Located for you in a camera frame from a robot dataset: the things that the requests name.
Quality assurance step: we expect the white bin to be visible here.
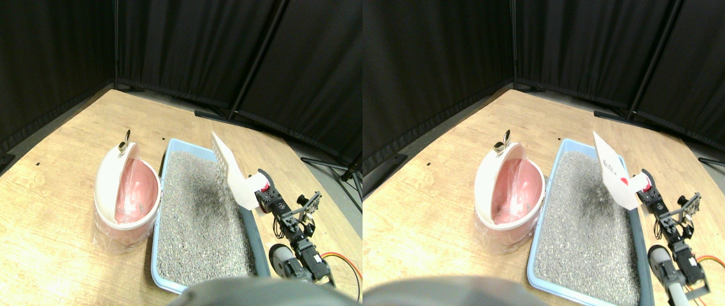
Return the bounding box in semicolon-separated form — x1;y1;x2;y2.
474;129;548;247
94;129;162;251

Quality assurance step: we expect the white scoop with red handle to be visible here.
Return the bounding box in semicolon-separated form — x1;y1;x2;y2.
211;131;272;211
593;131;654;211

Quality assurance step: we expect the orange wire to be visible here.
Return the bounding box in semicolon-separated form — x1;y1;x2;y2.
694;255;725;306
319;252;363;300

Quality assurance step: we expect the black curtain stand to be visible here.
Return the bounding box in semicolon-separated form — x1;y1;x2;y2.
594;0;685;129
194;0;289;129
113;0;147;94
511;0;545;94

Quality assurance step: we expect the blue litter tray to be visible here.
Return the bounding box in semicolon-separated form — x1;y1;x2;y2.
526;138;647;306
151;138;271;295

